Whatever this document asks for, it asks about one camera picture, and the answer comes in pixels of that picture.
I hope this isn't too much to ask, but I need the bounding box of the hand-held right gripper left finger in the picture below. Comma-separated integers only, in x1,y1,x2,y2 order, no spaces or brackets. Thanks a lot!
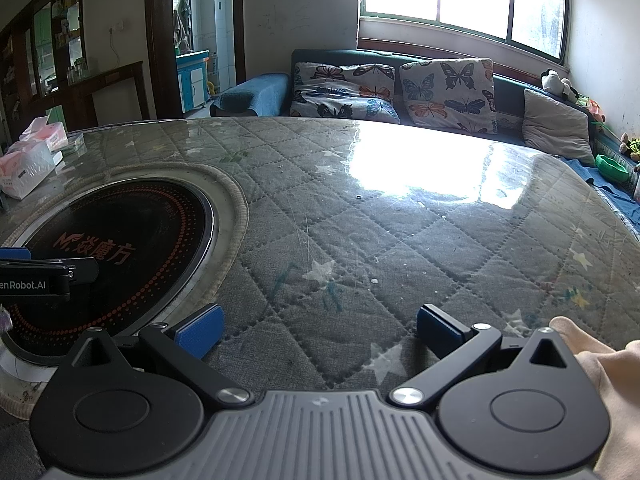
55,302,254,408

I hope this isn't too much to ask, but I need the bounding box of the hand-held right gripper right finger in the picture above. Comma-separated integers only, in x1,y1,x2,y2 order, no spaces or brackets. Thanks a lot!
390,304,583,408

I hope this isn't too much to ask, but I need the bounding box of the cream shirt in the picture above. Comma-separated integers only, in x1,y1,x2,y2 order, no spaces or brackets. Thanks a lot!
549,316,640,480

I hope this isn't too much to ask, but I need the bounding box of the black round induction cooktop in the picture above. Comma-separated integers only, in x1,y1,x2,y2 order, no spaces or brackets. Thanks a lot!
0,175,220,367

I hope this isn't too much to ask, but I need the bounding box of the white tissue pack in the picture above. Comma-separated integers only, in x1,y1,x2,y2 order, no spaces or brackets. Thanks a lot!
0,140,64,200

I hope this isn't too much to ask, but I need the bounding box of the small flat box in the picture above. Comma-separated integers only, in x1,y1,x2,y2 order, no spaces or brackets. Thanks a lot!
60,132,87,157

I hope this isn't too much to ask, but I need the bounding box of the pink tissue pack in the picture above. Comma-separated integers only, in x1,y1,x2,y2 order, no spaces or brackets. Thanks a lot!
19,116,69,154

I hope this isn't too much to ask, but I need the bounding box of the dark wooden display cabinet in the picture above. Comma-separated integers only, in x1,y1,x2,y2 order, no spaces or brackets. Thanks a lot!
0,0,146,162

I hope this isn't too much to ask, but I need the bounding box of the blue blanket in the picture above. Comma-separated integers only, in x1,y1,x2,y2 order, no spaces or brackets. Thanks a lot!
560,155,640,235

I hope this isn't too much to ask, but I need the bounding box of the blue and white cabinet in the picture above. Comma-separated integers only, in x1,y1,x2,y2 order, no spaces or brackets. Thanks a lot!
175,50,211,112

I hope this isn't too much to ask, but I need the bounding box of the plain grey cushion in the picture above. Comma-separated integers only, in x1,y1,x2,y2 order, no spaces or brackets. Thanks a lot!
521,88,596,167

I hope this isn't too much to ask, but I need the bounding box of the butterfly print cushion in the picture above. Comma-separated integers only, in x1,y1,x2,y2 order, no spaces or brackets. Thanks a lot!
399,58,499,135
290,61,401,125

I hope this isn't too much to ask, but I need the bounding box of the green bowl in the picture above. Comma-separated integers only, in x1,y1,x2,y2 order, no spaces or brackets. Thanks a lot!
595,154,631,184

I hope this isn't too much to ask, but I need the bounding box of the dark teal sofa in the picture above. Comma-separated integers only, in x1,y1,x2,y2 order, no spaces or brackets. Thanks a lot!
210,49,640,233

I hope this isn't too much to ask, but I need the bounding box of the blue towel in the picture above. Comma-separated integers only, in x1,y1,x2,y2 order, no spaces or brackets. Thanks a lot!
220,73,290,117

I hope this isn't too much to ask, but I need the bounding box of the hanging grey garment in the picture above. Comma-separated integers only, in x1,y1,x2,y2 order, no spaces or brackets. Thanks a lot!
174,0,194,54

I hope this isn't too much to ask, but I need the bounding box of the green plush toy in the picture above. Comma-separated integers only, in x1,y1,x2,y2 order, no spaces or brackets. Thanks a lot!
619,132,640,162

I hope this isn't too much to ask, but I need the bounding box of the panda plush toy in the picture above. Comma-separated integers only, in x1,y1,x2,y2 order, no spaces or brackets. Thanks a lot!
541,70,579,103

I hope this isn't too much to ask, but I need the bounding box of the dark wooden door frame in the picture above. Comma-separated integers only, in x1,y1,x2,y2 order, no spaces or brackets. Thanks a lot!
144,0,246,122

